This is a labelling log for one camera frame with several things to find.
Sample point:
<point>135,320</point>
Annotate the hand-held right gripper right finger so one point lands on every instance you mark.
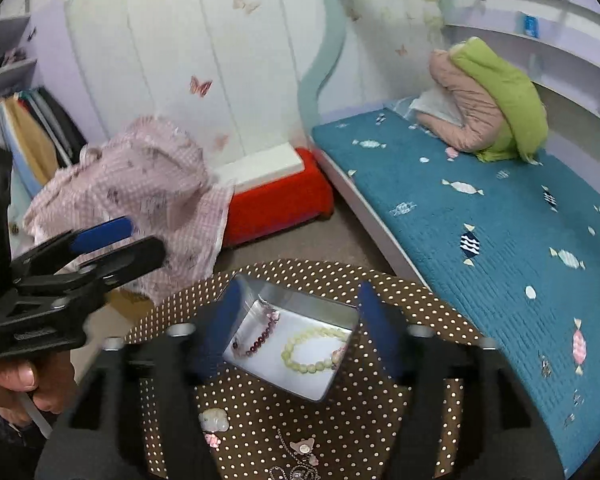
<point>377,332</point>

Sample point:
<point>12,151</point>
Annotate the white wardrobe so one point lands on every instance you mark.
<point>170,40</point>

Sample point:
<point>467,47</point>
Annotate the green quilt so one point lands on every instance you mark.
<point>510,95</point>

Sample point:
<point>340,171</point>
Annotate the white wall shelves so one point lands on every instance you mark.
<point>555,55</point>

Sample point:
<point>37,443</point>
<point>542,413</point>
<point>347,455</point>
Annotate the white box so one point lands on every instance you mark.
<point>260,165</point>

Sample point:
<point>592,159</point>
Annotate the pink butterfly decal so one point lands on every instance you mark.
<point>200,86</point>

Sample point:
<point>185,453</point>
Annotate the rectangular metal tin box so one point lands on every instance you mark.
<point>290,365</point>

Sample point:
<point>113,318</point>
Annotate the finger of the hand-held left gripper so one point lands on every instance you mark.
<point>102,232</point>
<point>130,257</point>

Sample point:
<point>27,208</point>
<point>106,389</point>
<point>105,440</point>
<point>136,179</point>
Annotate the yellow folder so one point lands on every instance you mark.
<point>27,142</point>

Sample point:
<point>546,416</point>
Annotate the white pillow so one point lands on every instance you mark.
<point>435,105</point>

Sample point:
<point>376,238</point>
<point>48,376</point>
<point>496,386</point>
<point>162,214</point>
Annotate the red ottoman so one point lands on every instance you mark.
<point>280,210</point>

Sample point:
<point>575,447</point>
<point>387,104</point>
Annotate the white shell ornament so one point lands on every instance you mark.
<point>214,420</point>

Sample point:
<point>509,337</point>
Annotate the small pink ornament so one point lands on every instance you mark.
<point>211,440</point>

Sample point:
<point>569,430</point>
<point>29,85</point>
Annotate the blue candy print bed mat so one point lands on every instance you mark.
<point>480,220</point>

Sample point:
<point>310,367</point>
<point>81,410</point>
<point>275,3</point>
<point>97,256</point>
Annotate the person's left hand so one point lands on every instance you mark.
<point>15,377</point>

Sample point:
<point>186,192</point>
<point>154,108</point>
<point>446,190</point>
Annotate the white bed frame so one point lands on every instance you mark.
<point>375,220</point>

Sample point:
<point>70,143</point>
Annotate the lilac bookshelf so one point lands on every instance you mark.
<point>10,70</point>

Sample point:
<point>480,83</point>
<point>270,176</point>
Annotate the teal wavy bed panel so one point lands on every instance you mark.
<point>327,35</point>

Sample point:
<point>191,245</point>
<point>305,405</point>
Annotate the pink checked cloth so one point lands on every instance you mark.
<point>140,180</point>

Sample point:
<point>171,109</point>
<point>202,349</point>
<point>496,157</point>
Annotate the person's left forearm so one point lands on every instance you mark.
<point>0,435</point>

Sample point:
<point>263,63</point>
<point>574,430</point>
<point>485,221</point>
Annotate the pink quilt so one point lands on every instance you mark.
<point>460,105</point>

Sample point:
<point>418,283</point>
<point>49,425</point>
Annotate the brown polka dot tablecloth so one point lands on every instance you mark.
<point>330,425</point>

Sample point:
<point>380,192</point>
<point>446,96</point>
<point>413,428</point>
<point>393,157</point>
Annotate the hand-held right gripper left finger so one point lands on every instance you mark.
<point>219,327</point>

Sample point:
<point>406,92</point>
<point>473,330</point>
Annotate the blue card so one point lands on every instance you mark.
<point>528,25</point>

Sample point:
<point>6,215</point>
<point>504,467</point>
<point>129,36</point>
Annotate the black folder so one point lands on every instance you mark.
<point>62,122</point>

